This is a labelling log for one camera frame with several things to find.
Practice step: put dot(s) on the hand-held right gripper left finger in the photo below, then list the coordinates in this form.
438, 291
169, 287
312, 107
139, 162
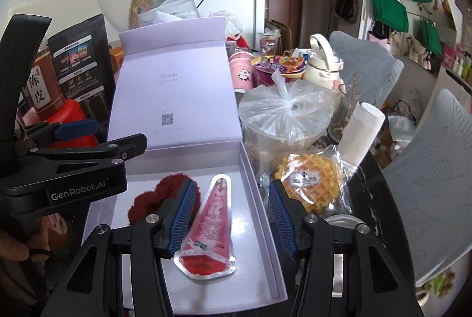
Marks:
182, 217

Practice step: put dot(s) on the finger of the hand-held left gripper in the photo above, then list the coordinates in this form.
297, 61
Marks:
75, 129
92, 151

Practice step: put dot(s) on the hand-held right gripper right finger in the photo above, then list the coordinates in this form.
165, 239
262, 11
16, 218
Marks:
284, 221

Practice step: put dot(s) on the pink triangular snack pouch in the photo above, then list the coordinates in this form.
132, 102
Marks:
212, 221

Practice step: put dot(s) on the lilac gift box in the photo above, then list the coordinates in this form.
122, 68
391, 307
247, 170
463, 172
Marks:
177, 81

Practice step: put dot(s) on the person's left hand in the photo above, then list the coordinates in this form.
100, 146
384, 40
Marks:
13, 247

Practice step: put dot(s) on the red plastic container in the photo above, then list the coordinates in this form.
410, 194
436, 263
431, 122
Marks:
73, 112

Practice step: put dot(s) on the dark red fluffy scrunchie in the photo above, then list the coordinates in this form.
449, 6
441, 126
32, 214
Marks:
147, 200

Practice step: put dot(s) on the brown labelled bottle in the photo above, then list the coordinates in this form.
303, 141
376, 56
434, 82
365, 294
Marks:
44, 88

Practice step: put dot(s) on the packaged yellow waffle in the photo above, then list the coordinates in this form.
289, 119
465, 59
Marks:
313, 176

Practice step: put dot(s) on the black stand-up food pouch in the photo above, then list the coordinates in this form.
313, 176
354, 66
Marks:
79, 73

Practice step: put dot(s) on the round metal tin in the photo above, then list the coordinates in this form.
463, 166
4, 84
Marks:
341, 265

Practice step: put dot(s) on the clear plastic bag with container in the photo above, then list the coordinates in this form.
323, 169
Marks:
287, 106

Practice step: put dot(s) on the clear glass cup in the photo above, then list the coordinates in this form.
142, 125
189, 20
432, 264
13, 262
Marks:
341, 117

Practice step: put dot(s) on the woven straw fan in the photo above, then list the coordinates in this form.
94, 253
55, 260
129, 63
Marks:
142, 3

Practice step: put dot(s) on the pink panda cup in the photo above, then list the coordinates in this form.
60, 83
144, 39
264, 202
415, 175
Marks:
241, 75

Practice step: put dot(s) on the purple instant noodle cup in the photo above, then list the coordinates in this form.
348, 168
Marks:
273, 68

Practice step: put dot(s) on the cream water bottle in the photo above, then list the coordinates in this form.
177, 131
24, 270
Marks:
320, 69

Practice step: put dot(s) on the grey leaf-pattern chair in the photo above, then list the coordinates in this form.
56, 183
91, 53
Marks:
435, 173
365, 62

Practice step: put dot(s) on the grey plastic mailer bag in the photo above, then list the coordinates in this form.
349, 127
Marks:
180, 3

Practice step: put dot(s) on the clear plastic drink cup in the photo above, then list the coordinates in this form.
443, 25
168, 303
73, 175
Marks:
268, 42

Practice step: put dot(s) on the folded cardboard boxes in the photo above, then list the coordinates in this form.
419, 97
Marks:
280, 31

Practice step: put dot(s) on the row of bottles on shelf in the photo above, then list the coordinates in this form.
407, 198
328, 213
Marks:
459, 62

